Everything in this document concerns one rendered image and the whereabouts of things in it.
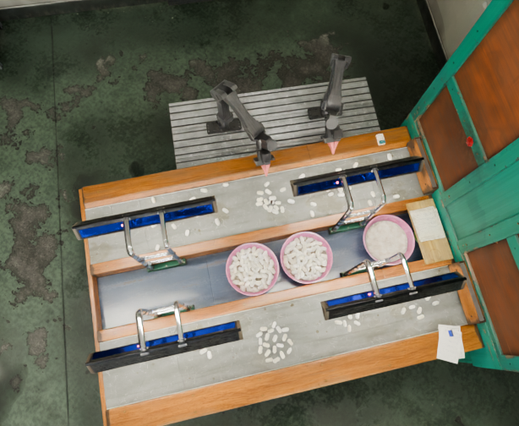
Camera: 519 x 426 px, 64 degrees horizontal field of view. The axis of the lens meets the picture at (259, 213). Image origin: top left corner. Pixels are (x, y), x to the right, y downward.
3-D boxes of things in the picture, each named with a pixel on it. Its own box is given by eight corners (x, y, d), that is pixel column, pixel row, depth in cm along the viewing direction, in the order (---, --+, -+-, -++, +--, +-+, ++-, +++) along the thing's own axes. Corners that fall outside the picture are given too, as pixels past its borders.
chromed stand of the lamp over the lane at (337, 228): (319, 202, 230) (336, 171, 187) (354, 194, 231) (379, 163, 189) (329, 234, 225) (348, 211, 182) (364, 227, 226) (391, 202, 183)
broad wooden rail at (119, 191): (93, 198, 237) (80, 187, 219) (396, 139, 252) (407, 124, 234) (95, 217, 233) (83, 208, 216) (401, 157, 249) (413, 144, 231)
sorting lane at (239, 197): (85, 210, 220) (84, 209, 218) (411, 147, 236) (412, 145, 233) (91, 265, 212) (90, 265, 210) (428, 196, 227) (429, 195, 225)
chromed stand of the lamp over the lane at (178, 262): (144, 237, 221) (118, 214, 178) (181, 230, 223) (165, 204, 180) (149, 272, 216) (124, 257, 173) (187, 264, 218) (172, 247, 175)
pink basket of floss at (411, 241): (349, 248, 223) (353, 245, 214) (374, 210, 229) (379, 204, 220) (392, 277, 219) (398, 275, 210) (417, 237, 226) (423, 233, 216)
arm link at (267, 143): (281, 144, 206) (270, 124, 199) (269, 155, 204) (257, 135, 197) (269, 140, 215) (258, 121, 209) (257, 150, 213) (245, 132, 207)
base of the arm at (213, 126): (242, 122, 234) (239, 111, 236) (206, 128, 232) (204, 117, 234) (242, 129, 241) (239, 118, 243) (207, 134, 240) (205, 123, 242)
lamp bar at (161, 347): (90, 353, 170) (83, 354, 163) (239, 319, 175) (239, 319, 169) (92, 374, 168) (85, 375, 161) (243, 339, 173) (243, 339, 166)
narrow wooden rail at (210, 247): (96, 268, 218) (89, 264, 207) (423, 200, 234) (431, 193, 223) (97, 278, 217) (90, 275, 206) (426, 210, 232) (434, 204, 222)
